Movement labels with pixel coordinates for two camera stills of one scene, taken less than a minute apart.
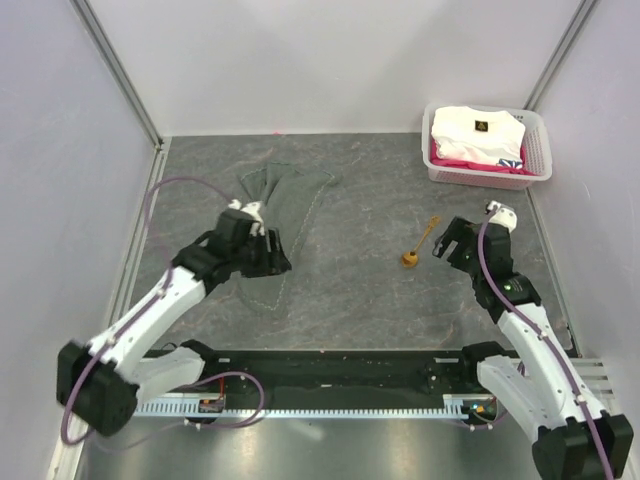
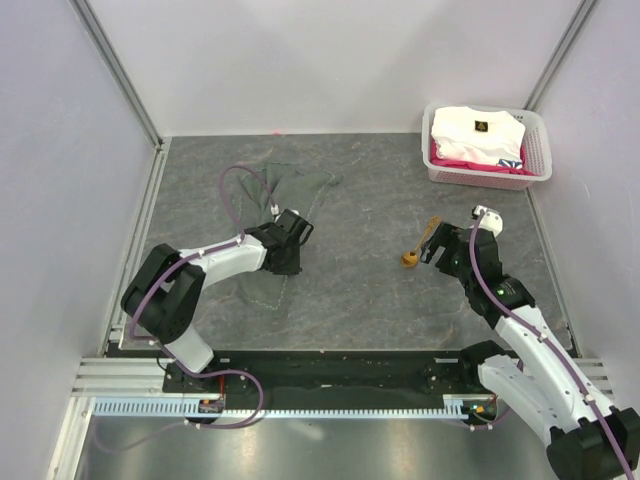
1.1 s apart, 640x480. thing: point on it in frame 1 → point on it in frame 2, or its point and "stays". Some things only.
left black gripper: [272, 263] → [291, 269]
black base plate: [401, 371] stays
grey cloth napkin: [288, 198] stays
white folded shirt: [477, 135] stays
